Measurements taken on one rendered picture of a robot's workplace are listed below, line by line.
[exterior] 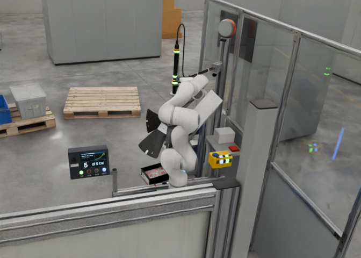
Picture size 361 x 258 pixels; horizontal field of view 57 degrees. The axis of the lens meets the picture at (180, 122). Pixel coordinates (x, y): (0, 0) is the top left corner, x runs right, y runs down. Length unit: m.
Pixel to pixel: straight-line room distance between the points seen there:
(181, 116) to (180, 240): 0.97
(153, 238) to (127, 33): 7.58
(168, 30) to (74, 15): 3.83
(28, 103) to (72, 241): 4.53
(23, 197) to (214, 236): 3.35
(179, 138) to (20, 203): 2.50
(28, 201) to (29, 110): 1.74
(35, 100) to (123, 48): 3.59
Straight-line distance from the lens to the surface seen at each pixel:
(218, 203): 0.81
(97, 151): 2.33
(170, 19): 10.80
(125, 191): 2.58
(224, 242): 0.93
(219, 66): 3.10
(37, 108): 5.35
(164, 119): 1.79
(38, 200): 4.00
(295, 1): 4.43
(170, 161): 2.06
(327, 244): 2.47
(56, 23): 7.90
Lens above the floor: 2.48
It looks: 27 degrees down
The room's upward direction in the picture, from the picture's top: 4 degrees clockwise
